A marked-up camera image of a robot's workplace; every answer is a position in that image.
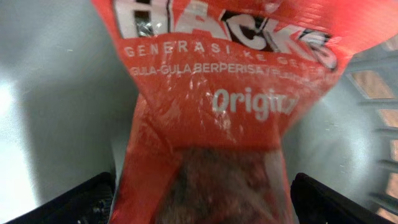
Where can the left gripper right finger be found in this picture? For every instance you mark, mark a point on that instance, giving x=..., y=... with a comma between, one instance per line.
x=316, y=203

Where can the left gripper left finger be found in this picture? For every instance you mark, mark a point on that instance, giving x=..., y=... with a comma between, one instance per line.
x=88, y=203

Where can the red snack bag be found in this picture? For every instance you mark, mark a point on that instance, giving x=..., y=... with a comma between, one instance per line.
x=220, y=82

